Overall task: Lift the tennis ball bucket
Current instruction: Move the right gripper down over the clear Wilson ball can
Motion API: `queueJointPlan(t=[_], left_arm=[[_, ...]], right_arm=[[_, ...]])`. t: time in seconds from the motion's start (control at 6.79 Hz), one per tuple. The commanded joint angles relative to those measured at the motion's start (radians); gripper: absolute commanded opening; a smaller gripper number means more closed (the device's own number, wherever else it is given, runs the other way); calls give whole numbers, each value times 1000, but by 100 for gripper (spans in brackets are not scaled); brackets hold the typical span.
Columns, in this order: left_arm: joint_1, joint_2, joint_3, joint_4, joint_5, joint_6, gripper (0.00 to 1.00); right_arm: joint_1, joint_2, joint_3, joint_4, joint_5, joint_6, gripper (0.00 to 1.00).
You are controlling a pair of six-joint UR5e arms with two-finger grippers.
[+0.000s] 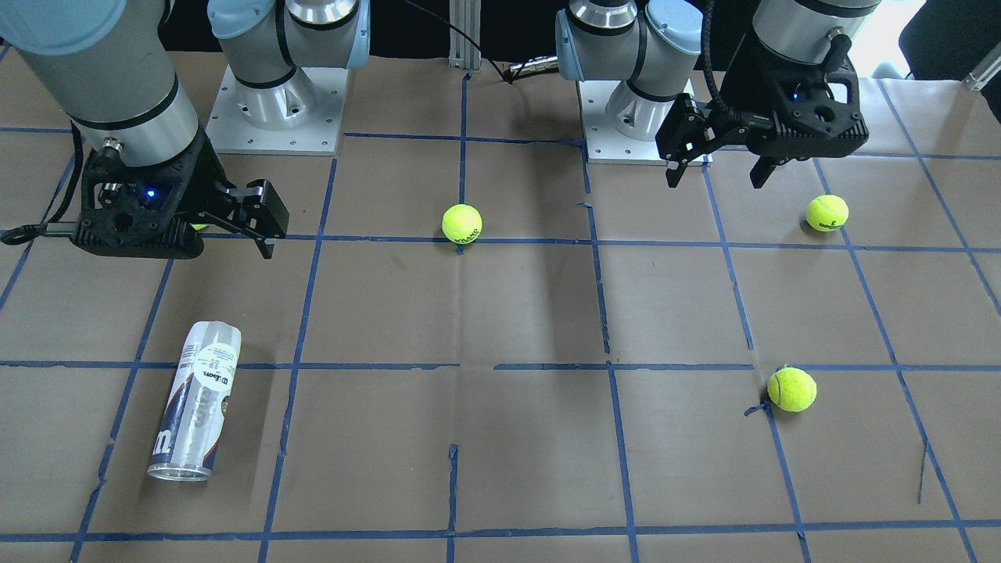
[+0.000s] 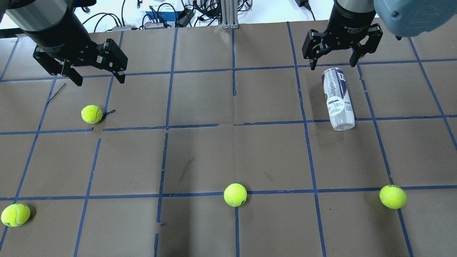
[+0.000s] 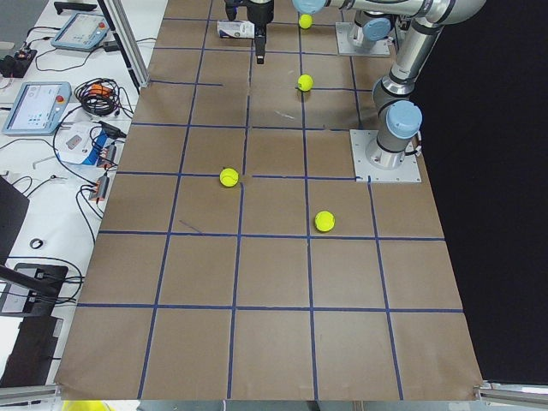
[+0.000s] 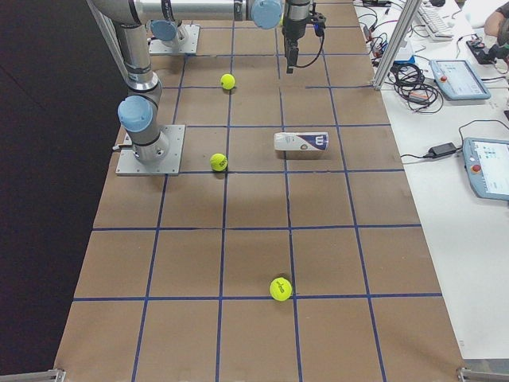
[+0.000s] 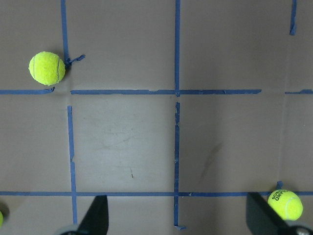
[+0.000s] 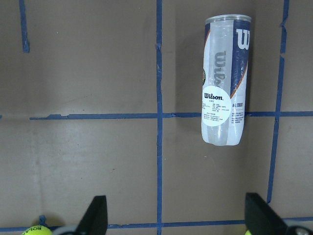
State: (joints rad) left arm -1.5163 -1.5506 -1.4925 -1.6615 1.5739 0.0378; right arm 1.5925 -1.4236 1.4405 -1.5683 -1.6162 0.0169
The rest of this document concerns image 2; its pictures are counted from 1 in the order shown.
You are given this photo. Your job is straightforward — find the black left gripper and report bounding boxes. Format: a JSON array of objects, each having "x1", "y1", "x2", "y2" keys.
[{"x1": 23, "y1": 7, "x2": 128, "y2": 87}]

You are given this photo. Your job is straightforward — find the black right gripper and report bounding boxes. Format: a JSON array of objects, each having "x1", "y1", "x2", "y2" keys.
[{"x1": 302, "y1": 2, "x2": 383, "y2": 70}]

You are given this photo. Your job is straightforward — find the clear Wilson tennis ball can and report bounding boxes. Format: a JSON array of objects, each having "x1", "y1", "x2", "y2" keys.
[{"x1": 322, "y1": 68, "x2": 355, "y2": 131}]

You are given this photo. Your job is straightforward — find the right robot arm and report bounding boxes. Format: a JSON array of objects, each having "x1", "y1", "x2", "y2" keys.
[{"x1": 302, "y1": 0, "x2": 457, "y2": 70}]

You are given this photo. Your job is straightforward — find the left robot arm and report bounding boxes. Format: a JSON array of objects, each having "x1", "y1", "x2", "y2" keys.
[{"x1": 1, "y1": 0, "x2": 128, "y2": 86}]

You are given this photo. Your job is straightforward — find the tennis ball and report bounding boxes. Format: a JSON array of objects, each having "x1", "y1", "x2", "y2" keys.
[
  {"x1": 81, "y1": 105, "x2": 103, "y2": 124},
  {"x1": 223, "y1": 183, "x2": 247, "y2": 207},
  {"x1": 1, "y1": 203, "x2": 31, "y2": 227},
  {"x1": 379, "y1": 185, "x2": 408, "y2": 210}
]

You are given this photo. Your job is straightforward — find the tennis ball bottom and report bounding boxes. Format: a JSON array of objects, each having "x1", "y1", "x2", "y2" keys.
[
  {"x1": 379, "y1": 185, "x2": 408, "y2": 210},
  {"x1": 1, "y1": 203, "x2": 31, "y2": 227}
]

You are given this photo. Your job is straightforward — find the tennis ball centre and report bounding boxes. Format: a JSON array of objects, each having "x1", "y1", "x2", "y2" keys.
[{"x1": 223, "y1": 183, "x2": 247, "y2": 207}]

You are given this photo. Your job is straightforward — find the blue white box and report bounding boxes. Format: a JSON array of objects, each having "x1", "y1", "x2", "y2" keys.
[{"x1": 144, "y1": 0, "x2": 179, "y2": 27}]

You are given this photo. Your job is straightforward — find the black power adapter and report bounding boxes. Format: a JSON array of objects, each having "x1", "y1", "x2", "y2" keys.
[{"x1": 175, "y1": 8, "x2": 195, "y2": 27}]

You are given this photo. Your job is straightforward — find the aluminium frame post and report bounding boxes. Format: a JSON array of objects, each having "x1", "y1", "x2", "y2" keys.
[{"x1": 221, "y1": 0, "x2": 239, "y2": 29}]

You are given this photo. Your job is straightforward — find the black cable bundle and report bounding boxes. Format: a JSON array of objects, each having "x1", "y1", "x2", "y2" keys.
[{"x1": 193, "y1": 0, "x2": 254, "y2": 25}]

